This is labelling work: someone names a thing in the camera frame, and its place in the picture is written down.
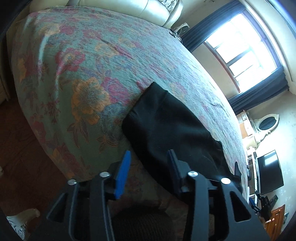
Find black pants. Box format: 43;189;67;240
122;82;243;193

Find white dresser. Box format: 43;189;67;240
236;110;260;204

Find black flat monitor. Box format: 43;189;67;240
257;150;284;194

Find white oval vanity mirror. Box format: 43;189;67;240
253;114;280;143

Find orange wooden cabinet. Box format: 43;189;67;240
265;204;285;241

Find floral green bedspread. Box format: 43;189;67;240
11;6;247;196

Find dark blue upper curtain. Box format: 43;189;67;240
181;1;246;52

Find dark blue curtain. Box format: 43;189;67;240
181;1;246;52
228;66;288;115

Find dark blue lower curtain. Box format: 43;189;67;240
228;66;288;115

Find white desk fan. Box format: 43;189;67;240
174;23;190;36

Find cream tufted leather headboard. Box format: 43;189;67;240
66;0;183;29

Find bright window with frame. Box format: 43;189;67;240
204;10;282;92

